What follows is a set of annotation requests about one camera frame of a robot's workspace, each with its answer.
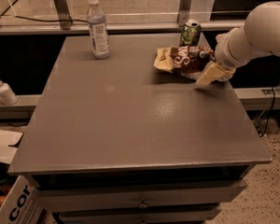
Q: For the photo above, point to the right metal railing post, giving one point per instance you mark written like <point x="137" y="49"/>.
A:
<point x="183" y="11"/>

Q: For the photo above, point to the flat white cardboard sheet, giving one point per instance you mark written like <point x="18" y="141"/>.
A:
<point x="8" y="142"/>

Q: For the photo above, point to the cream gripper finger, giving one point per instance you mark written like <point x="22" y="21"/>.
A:
<point x="214" y="72"/>
<point x="221" y="37"/>

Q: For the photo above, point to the lower drawer front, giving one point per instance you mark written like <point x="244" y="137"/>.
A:
<point x="151" y="215"/>

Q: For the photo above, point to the clear plastic water bottle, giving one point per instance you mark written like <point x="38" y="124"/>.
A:
<point x="98" y="31"/>

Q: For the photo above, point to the upper drawer front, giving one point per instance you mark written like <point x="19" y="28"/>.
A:
<point x="139" y="197"/>

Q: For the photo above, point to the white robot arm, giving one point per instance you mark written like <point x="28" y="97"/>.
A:
<point x="258" y="37"/>

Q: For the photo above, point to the white cardboard box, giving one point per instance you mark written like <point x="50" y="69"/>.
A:
<point x="19" y="207"/>

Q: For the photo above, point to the metal railing post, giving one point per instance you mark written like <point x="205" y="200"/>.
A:
<point x="63" y="13"/>
<point x="183" y="11"/>

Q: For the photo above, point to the white pump dispenser bottle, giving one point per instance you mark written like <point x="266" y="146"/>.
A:
<point x="7" y="95"/>

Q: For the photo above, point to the brown sea salt chip bag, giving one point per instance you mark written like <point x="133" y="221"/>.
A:
<point x="186" y="61"/>

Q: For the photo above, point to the green soda can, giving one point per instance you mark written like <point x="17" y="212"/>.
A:
<point x="190" y="33"/>

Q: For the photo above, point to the drawer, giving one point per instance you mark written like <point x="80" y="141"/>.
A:
<point x="139" y="197"/>
<point x="151" y="215"/>

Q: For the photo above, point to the left metal railing post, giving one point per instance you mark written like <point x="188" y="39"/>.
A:
<point x="63" y="13"/>

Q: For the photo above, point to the grey drawer cabinet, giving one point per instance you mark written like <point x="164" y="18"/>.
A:
<point x="119" y="122"/>

